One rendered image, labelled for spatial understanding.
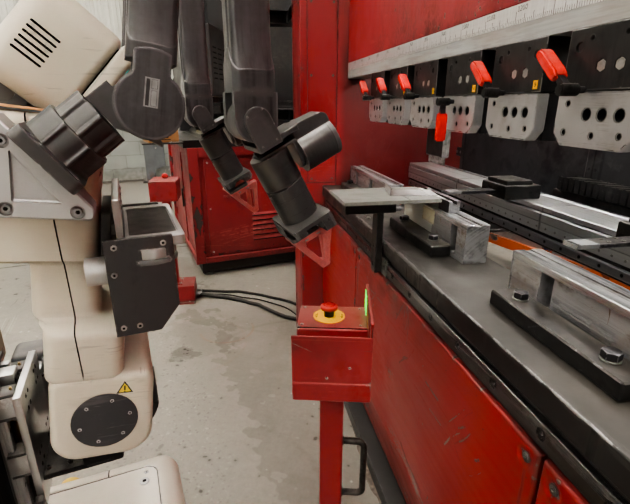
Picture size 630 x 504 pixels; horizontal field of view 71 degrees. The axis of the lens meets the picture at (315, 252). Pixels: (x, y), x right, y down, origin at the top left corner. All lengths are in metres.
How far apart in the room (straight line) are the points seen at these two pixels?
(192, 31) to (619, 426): 0.97
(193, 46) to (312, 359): 0.68
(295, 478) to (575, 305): 1.19
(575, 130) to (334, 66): 1.41
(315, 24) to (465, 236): 1.26
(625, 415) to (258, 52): 0.64
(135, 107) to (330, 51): 1.56
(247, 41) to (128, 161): 7.41
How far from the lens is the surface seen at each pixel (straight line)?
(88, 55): 0.72
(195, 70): 1.02
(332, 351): 0.88
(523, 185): 1.35
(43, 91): 0.72
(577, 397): 0.69
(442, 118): 1.09
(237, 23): 0.60
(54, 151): 0.57
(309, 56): 2.03
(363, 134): 2.08
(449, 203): 1.17
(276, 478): 1.72
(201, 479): 1.76
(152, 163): 7.77
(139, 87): 0.55
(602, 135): 0.74
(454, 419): 0.97
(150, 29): 0.58
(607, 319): 0.77
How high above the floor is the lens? 1.24
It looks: 19 degrees down
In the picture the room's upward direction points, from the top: straight up
